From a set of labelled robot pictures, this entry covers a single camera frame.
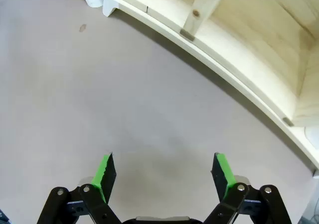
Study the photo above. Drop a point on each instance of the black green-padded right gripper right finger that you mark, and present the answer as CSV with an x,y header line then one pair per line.
x,y
224,176

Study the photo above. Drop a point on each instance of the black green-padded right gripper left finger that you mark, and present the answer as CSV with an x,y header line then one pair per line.
x,y
103,174

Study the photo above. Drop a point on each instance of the wooden riser with power strip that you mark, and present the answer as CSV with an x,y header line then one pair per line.
x,y
174,38

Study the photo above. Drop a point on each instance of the wooden four-compartment shelf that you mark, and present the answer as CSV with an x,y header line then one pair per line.
x,y
254,32

